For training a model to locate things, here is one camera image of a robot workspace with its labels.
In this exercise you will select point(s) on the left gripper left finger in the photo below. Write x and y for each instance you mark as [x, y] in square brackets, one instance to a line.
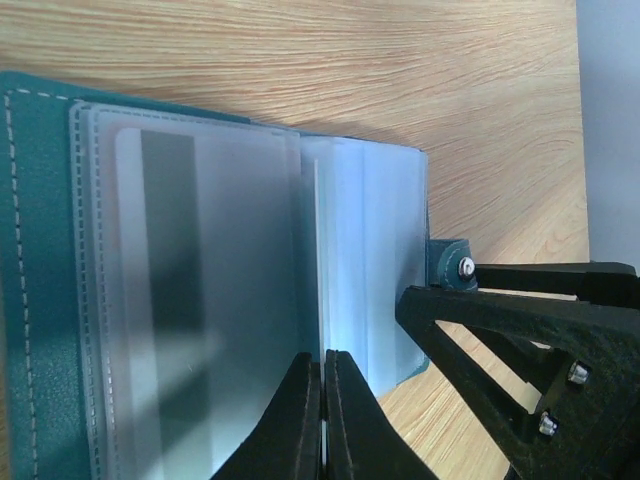
[286, 442]

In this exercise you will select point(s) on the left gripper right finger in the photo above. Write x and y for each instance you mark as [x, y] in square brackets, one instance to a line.
[361, 442]

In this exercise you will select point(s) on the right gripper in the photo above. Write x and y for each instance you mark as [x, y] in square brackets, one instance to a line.
[581, 356]

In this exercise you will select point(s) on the teal card holder wallet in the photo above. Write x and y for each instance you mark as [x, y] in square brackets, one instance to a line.
[360, 237]

